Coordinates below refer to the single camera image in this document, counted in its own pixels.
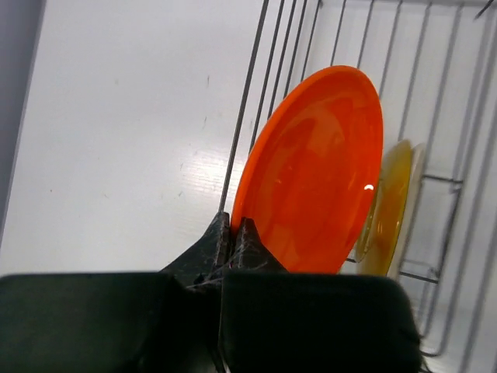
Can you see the cream white plate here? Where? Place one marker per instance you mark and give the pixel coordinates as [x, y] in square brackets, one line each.
[417, 169]

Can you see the wire dish rack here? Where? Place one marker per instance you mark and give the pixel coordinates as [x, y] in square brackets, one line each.
[433, 64]

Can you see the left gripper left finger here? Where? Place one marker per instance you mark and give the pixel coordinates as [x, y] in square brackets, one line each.
[165, 321]

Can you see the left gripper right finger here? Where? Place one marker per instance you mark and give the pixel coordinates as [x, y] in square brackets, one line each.
[275, 321]

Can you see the orange plastic plate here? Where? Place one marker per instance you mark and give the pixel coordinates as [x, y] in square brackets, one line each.
[310, 177]

